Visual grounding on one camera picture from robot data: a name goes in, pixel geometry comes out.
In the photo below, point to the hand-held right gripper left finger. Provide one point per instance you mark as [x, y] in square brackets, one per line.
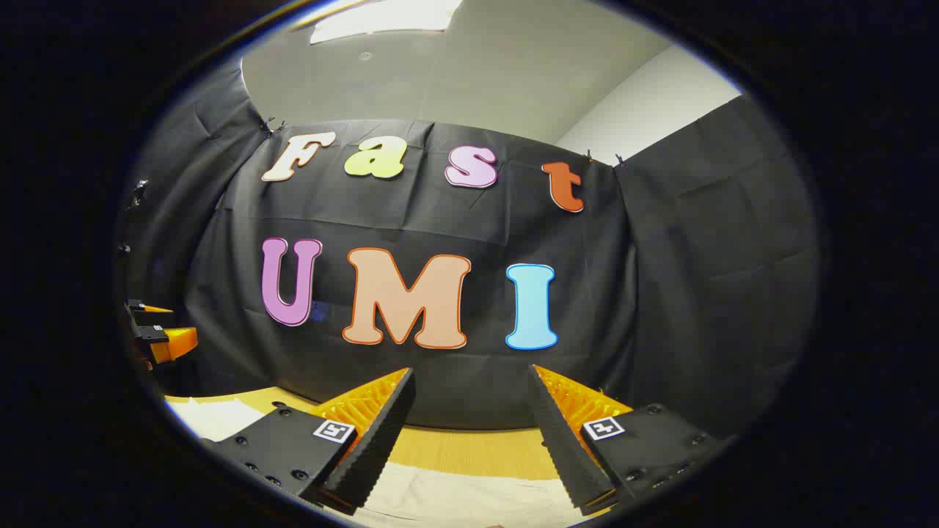
[381, 433]

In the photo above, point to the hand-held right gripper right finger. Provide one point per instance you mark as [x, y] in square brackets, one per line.
[561, 447]

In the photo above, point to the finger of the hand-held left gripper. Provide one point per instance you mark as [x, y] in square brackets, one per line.
[147, 308]
[172, 343]

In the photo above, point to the white jeans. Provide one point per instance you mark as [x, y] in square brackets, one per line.
[469, 499]

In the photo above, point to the black backdrop cloth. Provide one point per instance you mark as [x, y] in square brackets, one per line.
[440, 220]

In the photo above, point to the ceiling light panel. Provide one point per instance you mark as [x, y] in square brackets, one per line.
[381, 18]

